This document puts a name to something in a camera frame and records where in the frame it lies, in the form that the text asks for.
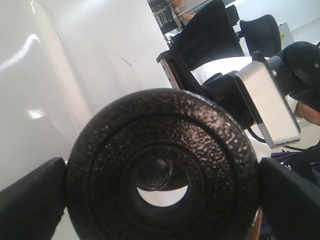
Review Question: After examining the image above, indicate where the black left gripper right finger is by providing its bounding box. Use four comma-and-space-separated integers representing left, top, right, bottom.
258, 158, 320, 240

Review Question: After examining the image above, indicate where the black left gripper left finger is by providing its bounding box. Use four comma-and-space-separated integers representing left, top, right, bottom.
0, 157, 67, 240

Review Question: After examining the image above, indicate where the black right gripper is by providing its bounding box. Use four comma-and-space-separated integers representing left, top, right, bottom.
156, 51, 255, 130

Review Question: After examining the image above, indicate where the black weight plate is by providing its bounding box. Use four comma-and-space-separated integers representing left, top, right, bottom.
65, 88, 259, 240

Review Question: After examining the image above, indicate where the black office chair near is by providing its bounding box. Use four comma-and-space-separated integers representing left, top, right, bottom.
168, 0, 246, 71

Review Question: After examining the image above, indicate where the black office chair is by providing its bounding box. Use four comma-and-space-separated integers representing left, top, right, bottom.
239, 14, 282, 58
168, 0, 246, 71

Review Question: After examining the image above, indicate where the black office chair far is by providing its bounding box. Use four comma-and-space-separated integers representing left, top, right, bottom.
239, 14, 282, 58

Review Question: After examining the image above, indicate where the grey cabinet with warning sticker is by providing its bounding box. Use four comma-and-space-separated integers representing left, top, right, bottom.
278, 22, 295, 49

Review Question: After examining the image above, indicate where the brown teddy bear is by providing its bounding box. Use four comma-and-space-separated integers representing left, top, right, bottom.
172, 0, 196, 21

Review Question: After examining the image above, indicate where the white rectangular tray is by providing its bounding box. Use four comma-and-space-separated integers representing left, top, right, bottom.
0, 0, 93, 193

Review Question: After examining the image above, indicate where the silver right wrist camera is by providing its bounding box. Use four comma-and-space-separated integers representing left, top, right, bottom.
234, 52, 301, 149

